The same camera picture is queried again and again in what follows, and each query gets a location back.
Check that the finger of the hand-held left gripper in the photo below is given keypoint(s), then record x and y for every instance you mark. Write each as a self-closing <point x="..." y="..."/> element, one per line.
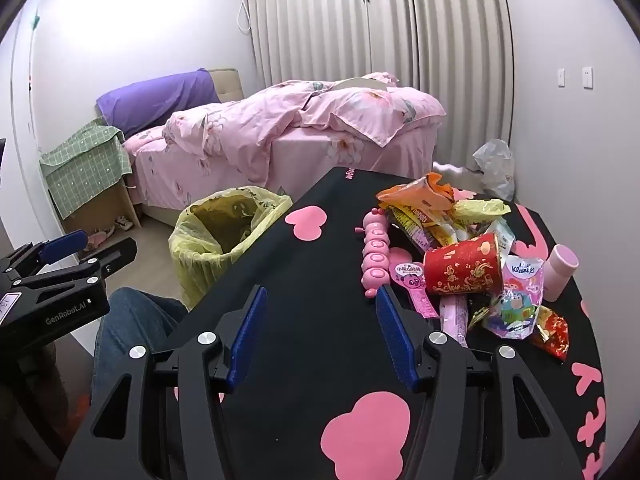
<point x="107" y="257"/>
<point x="65" y="245"/>

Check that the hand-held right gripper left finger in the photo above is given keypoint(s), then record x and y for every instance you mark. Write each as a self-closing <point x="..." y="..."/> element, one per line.
<point x="247" y="332"/>

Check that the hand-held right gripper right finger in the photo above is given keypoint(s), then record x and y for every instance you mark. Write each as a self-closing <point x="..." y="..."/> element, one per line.
<point x="395" y="340"/>

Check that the long pink wrapper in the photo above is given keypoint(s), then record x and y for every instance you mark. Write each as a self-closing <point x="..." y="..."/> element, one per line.
<point x="456" y="320"/>

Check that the yellow bag lined trash bin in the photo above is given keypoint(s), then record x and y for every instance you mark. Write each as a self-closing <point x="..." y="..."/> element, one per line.
<point x="220" y="245"/>

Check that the red paper cup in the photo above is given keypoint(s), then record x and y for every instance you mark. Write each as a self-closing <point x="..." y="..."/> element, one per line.
<point x="462" y="265"/>

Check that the yellow snack wrapper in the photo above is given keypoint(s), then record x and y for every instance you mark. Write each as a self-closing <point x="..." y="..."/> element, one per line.
<point x="407" y="225"/>

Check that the cartoon snack packet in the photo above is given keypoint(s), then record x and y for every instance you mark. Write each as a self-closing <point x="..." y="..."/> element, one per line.
<point x="515" y="300"/>

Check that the green white packet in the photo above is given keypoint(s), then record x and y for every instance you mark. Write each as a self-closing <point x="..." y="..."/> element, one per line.
<point x="504" y="237"/>

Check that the orange snack wrapper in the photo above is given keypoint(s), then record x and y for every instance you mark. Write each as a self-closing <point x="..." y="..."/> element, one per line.
<point x="425" y="192"/>

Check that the red gold patterned packet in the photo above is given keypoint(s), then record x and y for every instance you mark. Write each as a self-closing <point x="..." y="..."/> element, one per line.
<point x="552" y="332"/>

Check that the pink slippers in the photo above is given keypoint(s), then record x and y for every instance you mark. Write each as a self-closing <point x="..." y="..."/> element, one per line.
<point x="97" y="237"/>

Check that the white shoes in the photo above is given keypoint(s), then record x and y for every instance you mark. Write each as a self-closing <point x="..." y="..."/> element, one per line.
<point x="124" y="222"/>

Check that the wooden nightstand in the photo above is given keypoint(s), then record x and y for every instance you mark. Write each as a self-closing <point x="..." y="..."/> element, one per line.
<point x="122" y="200"/>

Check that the pink round sticker wrapper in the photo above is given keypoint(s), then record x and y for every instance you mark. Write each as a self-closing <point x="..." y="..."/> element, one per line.
<point x="412" y="282"/>

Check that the person's leg in blue jeans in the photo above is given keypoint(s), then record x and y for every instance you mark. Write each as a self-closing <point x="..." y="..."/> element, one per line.
<point x="130" y="320"/>

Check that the black mat with pink hearts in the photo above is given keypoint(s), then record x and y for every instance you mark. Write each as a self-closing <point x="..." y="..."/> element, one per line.
<point x="300" y="285"/>

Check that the green checked cloth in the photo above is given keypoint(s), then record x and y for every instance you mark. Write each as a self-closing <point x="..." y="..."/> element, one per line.
<point x="85" y="165"/>

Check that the pink caterpillar toy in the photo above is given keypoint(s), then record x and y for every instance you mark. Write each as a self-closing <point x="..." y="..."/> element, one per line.
<point x="376" y="255"/>

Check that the bed with pink sheet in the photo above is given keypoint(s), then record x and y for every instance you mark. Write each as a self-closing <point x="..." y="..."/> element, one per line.
<point x="165" y="175"/>

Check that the white wardrobe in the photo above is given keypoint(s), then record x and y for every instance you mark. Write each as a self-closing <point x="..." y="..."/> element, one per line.
<point x="20" y="110"/>

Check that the pale yellow crumpled wrapper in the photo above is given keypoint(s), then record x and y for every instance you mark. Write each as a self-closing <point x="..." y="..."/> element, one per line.
<point x="480" y="210"/>

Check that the purple pillow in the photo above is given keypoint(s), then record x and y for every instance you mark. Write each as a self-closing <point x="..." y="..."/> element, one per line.
<point x="155" y="100"/>

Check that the pink bottle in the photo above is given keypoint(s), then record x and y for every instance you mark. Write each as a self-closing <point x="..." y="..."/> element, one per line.
<point x="560" y="270"/>

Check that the white plastic bag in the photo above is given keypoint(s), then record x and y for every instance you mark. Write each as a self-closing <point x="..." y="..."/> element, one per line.
<point x="495" y="167"/>

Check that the beige headboard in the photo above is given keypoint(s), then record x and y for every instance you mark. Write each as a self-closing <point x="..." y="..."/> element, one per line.
<point x="227" y="85"/>

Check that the pink floral duvet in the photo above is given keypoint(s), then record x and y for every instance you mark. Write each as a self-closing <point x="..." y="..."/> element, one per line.
<point x="280" y="115"/>

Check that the grey pleated curtains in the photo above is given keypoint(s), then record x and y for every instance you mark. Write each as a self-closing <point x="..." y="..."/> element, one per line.
<point x="380" y="25"/>

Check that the white wall socket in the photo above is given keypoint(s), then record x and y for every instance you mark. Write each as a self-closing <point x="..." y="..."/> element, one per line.
<point x="587" y="77"/>
<point x="561" y="76"/>

